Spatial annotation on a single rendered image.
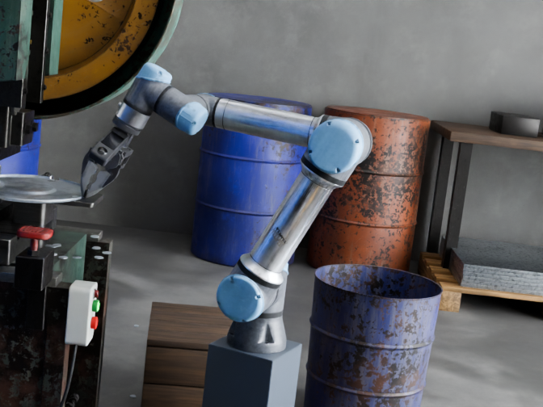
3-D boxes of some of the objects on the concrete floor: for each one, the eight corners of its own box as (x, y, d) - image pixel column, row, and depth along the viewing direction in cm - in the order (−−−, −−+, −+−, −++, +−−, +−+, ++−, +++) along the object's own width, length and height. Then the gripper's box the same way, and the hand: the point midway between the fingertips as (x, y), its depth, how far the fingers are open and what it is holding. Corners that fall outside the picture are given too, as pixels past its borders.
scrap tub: (413, 402, 341) (432, 272, 333) (431, 452, 299) (452, 305, 291) (296, 388, 341) (313, 258, 333) (297, 437, 299) (316, 289, 291)
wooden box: (264, 413, 315) (276, 312, 309) (274, 464, 278) (288, 350, 272) (142, 404, 311) (152, 301, 305) (136, 455, 274) (147, 339, 268)
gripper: (149, 131, 235) (107, 203, 239) (118, 111, 235) (77, 183, 240) (139, 134, 227) (96, 208, 231) (107, 114, 227) (65, 188, 231)
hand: (85, 193), depth 232 cm, fingers closed
